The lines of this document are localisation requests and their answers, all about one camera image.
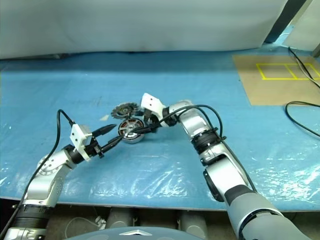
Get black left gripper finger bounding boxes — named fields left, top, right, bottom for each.
left=92, top=124, right=117, bottom=138
left=100, top=136, right=125, bottom=153

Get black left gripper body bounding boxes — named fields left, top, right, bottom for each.
left=85, top=136, right=105, bottom=159

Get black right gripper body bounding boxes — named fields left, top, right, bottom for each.
left=143, top=109, right=161, bottom=132

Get silver motor housing copper windings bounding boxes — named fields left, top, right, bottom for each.
left=117, top=117, right=146, bottom=145

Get dark toothed gear disc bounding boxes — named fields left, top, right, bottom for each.
left=110, top=101, right=140, bottom=120

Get blue plastic table cover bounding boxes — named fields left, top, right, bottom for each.
left=0, top=24, right=320, bottom=213

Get grey cylinder under table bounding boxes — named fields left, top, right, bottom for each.
left=178, top=211, right=208, bottom=235
left=106, top=207, right=137, bottom=230

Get white backdrop sheet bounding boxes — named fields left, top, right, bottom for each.
left=0, top=0, right=290, bottom=61

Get yellow tape grid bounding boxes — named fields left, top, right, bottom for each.
left=256, top=63, right=320, bottom=81

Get brown cardboard sheet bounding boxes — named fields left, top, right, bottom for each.
left=231, top=54, right=320, bottom=106

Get dark blue panel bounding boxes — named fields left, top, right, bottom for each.
left=264, top=0, right=308, bottom=44

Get white board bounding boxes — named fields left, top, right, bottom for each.
left=283, top=0, right=320, bottom=51

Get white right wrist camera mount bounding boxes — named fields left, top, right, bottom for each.
left=140, top=92, right=167, bottom=121

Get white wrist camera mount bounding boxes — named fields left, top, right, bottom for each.
left=69, top=124, right=94, bottom=161
left=140, top=92, right=167, bottom=121

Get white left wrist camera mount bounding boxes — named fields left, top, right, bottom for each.
left=69, top=124, right=94, bottom=161

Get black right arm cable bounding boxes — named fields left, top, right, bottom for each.
left=156, top=104, right=258, bottom=193

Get white cable under table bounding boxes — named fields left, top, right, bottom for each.
left=65, top=206, right=106, bottom=238

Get thin black cable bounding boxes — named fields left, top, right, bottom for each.
left=287, top=46, right=320, bottom=88

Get thin white cable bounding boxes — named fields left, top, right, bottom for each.
left=294, top=58, right=320, bottom=81

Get grey metal post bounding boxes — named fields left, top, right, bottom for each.
left=311, top=41, right=320, bottom=59

